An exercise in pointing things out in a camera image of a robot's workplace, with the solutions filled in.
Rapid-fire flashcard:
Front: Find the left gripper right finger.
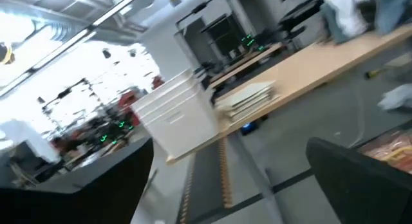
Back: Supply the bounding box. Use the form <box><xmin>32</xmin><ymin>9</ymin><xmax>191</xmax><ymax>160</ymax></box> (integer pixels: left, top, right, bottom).
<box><xmin>305</xmin><ymin>136</ymin><xmax>412</xmax><ymax>224</ymax></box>

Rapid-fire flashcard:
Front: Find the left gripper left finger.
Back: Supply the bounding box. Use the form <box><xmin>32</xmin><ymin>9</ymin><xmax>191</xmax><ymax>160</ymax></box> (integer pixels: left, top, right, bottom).
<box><xmin>0</xmin><ymin>136</ymin><xmax>155</xmax><ymax>224</ymax></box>

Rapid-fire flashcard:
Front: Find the orange taco mix packet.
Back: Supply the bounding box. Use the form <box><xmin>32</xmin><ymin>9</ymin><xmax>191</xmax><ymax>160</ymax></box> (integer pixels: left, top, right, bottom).
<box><xmin>357</xmin><ymin>129</ymin><xmax>412</xmax><ymax>175</ymax></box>

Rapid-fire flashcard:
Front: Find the background robot rig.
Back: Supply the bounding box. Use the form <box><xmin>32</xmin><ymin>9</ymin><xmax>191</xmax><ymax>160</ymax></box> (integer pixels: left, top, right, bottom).
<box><xmin>41</xmin><ymin>77</ymin><xmax>142</xmax><ymax>160</ymax></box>

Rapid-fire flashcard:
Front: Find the white crumpled cloth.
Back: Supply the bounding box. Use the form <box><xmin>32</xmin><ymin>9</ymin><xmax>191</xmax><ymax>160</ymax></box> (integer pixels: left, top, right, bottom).
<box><xmin>376</xmin><ymin>83</ymin><xmax>412</xmax><ymax>113</ymax></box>

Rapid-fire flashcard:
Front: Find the black mat with hazard stripes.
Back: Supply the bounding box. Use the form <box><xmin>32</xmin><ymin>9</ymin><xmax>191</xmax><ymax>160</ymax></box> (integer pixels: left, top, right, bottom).
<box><xmin>175</xmin><ymin>133</ymin><xmax>268</xmax><ymax>224</ymax></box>

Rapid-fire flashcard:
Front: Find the blue glowing device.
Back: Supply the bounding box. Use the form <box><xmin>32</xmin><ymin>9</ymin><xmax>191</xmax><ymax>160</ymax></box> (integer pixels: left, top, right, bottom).
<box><xmin>239</xmin><ymin>120</ymin><xmax>259</xmax><ymax>136</ymax></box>

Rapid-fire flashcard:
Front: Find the wooden desk with grey legs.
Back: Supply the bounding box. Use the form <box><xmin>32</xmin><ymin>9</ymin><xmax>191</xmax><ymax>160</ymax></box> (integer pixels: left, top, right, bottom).
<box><xmin>165</xmin><ymin>23</ymin><xmax>412</xmax><ymax>224</ymax></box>

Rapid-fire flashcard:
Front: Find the stack of papers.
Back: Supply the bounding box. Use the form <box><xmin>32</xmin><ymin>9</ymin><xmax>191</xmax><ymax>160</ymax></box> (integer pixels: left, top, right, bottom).
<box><xmin>214</xmin><ymin>80</ymin><xmax>281</xmax><ymax>122</ymax></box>

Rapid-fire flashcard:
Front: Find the white cloth pile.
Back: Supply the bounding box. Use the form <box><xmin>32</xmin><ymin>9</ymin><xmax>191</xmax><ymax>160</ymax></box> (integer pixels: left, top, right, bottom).
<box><xmin>321</xmin><ymin>0</ymin><xmax>371</xmax><ymax>44</ymax></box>

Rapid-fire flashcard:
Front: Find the blue denim cloth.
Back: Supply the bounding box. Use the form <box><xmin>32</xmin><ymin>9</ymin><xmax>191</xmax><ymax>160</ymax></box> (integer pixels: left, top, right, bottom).
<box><xmin>373</xmin><ymin>0</ymin><xmax>412</xmax><ymax>35</ymax></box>

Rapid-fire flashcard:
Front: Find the dark background workstation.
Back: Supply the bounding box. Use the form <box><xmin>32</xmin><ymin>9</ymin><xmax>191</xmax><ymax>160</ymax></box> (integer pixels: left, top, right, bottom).
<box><xmin>176</xmin><ymin>11</ymin><xmax>290</xmax><ymax>89</ymax></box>

